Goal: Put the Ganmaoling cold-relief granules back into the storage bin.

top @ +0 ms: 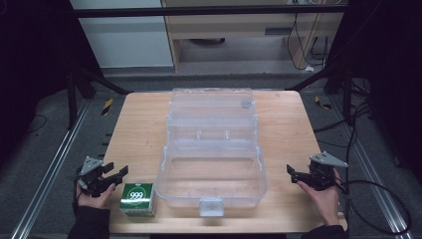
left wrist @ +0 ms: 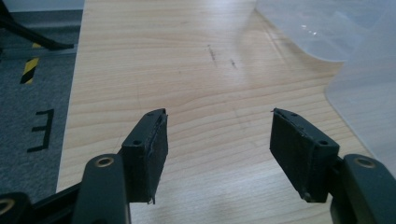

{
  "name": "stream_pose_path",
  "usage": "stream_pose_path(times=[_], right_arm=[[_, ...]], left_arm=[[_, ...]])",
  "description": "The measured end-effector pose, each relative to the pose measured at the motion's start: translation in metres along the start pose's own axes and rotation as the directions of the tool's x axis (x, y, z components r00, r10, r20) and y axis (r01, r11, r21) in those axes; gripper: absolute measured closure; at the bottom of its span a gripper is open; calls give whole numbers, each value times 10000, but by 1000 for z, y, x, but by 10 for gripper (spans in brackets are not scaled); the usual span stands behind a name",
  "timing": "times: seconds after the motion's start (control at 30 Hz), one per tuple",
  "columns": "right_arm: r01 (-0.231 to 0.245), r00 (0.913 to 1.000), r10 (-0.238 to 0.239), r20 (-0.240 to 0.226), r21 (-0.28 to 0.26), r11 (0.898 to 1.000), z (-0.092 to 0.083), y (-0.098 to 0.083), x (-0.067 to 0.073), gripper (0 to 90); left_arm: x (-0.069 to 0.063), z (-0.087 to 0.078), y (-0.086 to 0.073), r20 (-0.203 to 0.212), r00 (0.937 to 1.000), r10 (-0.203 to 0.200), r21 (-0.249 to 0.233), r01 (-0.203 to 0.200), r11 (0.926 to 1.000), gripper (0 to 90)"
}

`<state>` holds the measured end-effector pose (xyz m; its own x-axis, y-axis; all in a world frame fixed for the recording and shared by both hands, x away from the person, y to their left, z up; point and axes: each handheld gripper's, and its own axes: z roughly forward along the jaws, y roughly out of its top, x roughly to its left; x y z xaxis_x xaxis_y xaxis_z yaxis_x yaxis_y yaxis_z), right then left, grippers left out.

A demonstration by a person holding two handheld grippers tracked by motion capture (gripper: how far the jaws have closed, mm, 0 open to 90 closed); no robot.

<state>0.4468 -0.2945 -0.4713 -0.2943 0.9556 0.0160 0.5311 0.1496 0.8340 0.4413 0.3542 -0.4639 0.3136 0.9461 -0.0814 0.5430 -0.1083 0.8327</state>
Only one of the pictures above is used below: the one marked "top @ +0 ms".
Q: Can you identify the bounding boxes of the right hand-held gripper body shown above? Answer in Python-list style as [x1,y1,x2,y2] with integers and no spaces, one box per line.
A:
[308,150,349,192]

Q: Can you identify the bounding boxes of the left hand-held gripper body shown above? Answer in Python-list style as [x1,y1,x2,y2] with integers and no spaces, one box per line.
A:
[76,155,115,198]

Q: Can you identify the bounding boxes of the person's left hand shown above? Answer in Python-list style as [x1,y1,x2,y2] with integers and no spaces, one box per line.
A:
[76,180,117,211]

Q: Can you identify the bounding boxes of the person's right hand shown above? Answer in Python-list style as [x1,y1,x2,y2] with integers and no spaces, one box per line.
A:
[296,168,341,227]

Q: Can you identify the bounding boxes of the green and white carton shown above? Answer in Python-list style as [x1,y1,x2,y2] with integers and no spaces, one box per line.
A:
[118,182,158,218]

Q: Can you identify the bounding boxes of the yellow black floor tape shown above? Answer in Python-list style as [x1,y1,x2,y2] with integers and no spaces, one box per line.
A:
[314,95,332,111]
[101,98,114,117]

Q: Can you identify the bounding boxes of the black metal stand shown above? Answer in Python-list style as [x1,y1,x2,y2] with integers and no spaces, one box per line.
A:
[65,64,133,130]
[286,59,353,124]

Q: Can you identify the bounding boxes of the clear plastic storage box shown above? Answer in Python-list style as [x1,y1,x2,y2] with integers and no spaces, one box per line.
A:
[154,87,269,218]

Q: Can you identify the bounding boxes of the white cabinet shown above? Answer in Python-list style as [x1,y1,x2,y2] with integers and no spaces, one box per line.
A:
[69,0,175,69]

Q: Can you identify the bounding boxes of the light wooden desk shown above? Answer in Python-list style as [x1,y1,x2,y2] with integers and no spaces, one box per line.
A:
[160,0,346,74]

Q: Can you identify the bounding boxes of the aluminium floor rail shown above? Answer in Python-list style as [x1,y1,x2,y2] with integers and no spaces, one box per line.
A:
[9,101,92,239]
[331,96,414,239]

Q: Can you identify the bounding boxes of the black floor cables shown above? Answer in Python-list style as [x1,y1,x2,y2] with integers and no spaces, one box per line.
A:
[313,78,374,187]

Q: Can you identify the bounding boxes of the thin black floor cable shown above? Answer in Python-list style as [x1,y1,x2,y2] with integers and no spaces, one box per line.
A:
[25,114,48,134]

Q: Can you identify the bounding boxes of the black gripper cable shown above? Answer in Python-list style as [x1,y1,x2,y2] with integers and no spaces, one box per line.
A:
[334,177,413,236]

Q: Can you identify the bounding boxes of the black hanging cables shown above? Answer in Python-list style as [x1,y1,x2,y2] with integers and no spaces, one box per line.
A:
[286,12,330,72]

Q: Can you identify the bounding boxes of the black metal frame bar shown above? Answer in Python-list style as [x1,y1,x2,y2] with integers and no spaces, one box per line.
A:
[71,4,347,19]

